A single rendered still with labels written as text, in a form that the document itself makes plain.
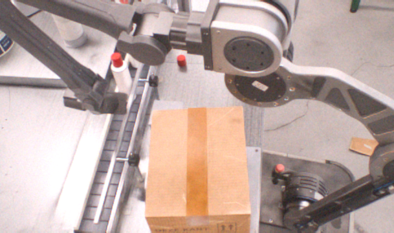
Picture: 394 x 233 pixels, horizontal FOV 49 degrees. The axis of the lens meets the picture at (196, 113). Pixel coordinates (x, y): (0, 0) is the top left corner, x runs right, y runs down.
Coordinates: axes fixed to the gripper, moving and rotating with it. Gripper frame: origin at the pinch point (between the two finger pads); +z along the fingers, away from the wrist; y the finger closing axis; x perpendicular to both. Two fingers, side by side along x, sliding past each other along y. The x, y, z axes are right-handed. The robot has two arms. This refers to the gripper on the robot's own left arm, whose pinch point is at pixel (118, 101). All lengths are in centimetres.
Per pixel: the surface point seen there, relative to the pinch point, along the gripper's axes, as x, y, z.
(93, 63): -11.9, 16.6, 18.9
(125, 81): -6.8, -1.9, -0.6
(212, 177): 13, -35, -36
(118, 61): -12.9, -1.1, -6.7
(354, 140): 18, -99, 105
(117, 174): 21.4, -4.0, -10.1
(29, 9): -33, 52, 36
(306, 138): 19, -73, 105
